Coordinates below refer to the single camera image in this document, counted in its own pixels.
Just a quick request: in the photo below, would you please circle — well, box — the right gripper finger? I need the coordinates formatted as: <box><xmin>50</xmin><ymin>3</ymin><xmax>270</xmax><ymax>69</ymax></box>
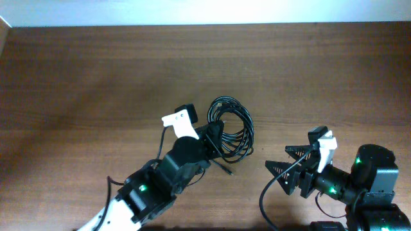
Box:
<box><xmin>284</xmin><ymin>145</ymin><xmax>313</xmax><ymax>160</ymax></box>
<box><xmin>265</xmin><ymin>160</ymin><xmax>300</xmax><ymax>195</ymax></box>

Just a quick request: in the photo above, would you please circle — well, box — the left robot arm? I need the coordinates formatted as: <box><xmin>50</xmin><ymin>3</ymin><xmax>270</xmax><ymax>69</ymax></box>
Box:
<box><xmin>80</xmin><ymin>120</ymin><xmax>224</xmax><ymax>231</ymax></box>

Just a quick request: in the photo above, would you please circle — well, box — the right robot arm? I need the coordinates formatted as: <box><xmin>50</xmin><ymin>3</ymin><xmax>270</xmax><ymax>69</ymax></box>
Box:
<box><xmin>265</xmin><ymin>143</ymin><xmax>410</xmax><ymax>230</ymax></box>

